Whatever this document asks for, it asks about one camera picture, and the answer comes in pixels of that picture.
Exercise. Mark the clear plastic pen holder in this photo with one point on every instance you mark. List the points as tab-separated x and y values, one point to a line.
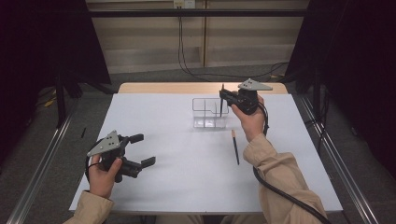
207	119

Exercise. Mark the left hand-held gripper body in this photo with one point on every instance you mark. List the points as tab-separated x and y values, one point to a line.
110	144

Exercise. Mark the person's right hand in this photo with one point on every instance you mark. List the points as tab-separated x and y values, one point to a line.
253	124

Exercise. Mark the wooden table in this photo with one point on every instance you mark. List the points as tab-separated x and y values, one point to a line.
168	87

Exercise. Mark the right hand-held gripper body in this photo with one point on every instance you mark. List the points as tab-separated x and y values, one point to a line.
247	101

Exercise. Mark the black stand pole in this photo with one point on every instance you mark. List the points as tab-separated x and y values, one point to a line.
317	102
60	99

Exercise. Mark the person's left hand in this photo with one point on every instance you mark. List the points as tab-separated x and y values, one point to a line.
101	183

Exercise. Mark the small black floor item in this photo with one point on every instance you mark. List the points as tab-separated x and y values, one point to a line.
83	132

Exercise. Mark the black horizontal frame bar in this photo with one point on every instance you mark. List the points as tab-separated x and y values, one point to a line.
155	13

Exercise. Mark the aluminium frame rail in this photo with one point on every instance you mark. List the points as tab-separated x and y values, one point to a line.
361	193
37	177

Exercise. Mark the black curtain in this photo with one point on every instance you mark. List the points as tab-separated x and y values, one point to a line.
358	62
37	46

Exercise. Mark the white wall outlet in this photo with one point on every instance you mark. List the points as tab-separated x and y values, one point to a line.
184	3

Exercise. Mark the white table mat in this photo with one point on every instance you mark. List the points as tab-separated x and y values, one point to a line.
186	180

